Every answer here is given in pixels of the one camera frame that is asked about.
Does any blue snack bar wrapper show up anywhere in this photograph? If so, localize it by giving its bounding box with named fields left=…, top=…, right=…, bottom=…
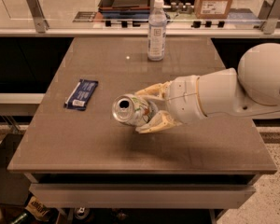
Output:
left=64, top=79, right=98, bottom=111

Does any green glass bottle below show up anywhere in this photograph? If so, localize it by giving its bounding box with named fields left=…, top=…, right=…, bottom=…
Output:
left=8, top=211, right=34, bottom=224

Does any right metal glass bracket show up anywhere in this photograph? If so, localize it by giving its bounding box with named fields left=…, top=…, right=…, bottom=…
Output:
left=259, top=0, right=280, bottom=35

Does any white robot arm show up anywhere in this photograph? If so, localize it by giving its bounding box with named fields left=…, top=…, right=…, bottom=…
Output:
left=136, top=43, right=280, bottom=133

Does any cardboard box with label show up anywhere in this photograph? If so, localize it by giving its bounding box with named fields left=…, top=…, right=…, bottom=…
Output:
left=194, top=0, right=232, bottom=19

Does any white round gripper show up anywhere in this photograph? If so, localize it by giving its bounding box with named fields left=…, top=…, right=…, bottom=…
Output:
left=134, top=76, right=206, bottom=133

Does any left metal glass bracket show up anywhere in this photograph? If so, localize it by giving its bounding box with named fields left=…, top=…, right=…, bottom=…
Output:
left=26, top=0, right=49, bottom=34

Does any brown paper bag below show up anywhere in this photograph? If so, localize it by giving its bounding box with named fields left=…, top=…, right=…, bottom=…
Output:
left=25, top=196, right=50, bottom=222

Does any metal glass bracket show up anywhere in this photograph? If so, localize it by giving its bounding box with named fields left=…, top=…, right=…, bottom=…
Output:
left=259, top=0, right=280, bottom=35
left=26, top=0, right=49, bottom=34

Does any white green 7up can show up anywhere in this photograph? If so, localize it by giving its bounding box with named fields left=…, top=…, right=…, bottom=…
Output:
left=112, top=94, right=159, bottom=127

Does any clear plastic water bottle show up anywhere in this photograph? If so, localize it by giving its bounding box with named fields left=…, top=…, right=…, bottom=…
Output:
left=147, top=0, right=167, bottom=61

